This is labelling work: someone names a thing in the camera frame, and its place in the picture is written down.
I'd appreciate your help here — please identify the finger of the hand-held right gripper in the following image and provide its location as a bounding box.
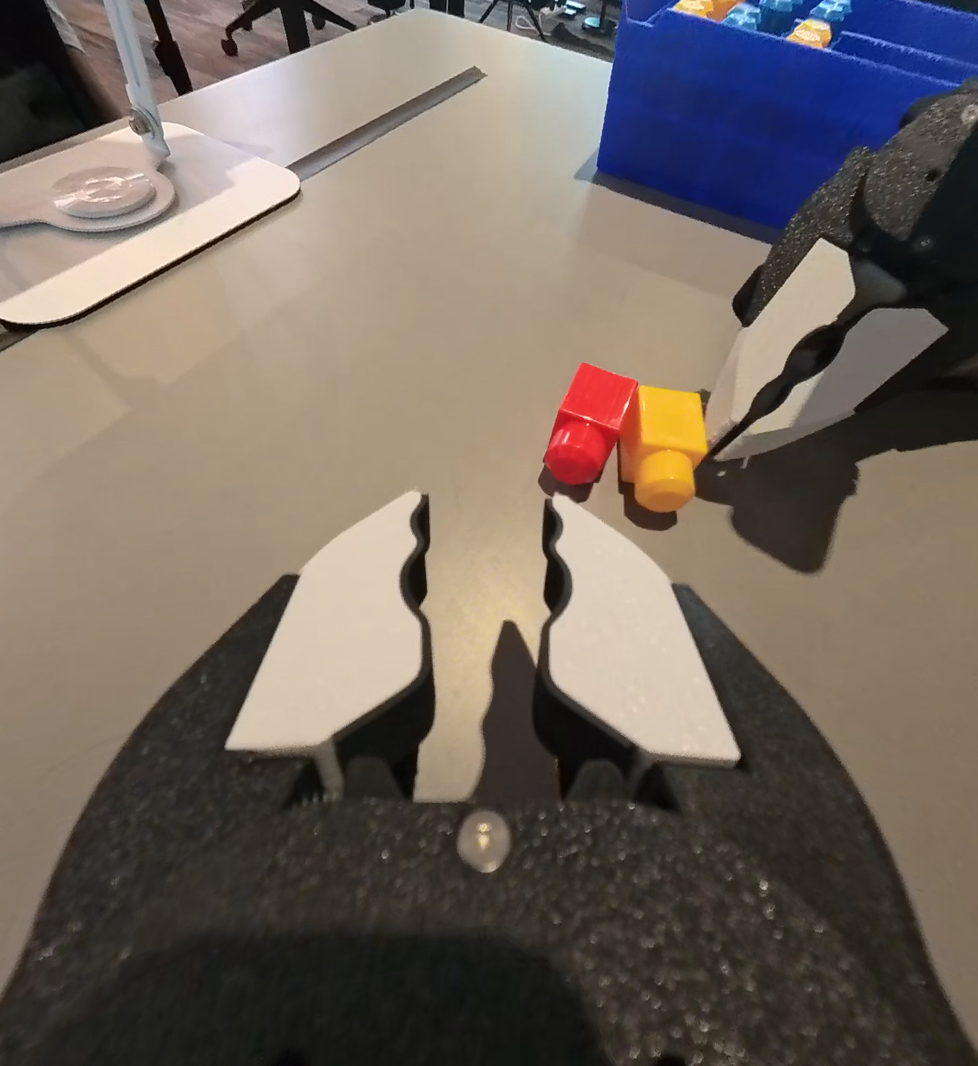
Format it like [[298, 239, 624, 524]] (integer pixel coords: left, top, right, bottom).
[[708, 308, 950, 461], [704, 240, 858, 448]]

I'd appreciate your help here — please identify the small yellow mega block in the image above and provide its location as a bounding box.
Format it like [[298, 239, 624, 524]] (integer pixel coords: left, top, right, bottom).
[[618, 385, 709, 511]]

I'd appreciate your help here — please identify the black office chair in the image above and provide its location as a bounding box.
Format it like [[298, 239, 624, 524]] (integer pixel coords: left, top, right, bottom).
[[218, 0, 336, 58]]

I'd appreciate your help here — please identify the small red mega block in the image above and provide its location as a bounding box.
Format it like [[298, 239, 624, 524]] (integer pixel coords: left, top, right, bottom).
[[543, 362, 640, 484]]

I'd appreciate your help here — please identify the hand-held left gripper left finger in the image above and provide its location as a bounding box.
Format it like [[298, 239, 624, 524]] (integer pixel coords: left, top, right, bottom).
[[226, 490, 438, 801]]

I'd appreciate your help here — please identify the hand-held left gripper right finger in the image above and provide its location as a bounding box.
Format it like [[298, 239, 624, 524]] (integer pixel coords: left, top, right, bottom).
[[537, 495, 742, 801]]

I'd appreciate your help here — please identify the blue divided plastic bin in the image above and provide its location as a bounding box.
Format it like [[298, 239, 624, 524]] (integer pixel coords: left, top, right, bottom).
[[597, 0, 978, 243]]

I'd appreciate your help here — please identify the dark curved panel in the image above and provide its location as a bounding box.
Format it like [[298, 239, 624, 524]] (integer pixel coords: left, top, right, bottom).
[[0, 0, 124, 180]]

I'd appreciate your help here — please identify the clear suction mount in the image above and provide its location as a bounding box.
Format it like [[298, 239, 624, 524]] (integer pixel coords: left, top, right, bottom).
[[0, 0, 178, 233]]

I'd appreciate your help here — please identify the white pad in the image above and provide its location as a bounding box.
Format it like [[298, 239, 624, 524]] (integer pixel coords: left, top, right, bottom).
[[0, 120, 301, 328]]

